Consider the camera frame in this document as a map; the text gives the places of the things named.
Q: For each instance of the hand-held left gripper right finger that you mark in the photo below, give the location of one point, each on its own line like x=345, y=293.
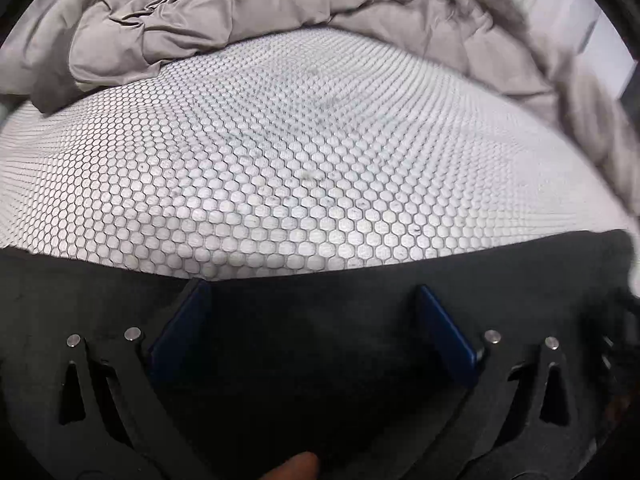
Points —
x=445, y=335

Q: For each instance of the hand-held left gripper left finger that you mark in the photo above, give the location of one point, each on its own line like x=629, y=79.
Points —
x=175, y=335

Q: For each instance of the black pants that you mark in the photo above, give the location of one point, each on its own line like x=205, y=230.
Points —
x=320, y=360

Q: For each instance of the person's left hand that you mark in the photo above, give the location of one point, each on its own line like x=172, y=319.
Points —
x=295, y=467

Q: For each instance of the bed with honeycomb mesh cover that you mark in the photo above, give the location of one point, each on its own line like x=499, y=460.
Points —
x=300, y=160

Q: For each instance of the grey duvet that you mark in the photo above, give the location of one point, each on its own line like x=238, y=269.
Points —
x=200, y=10

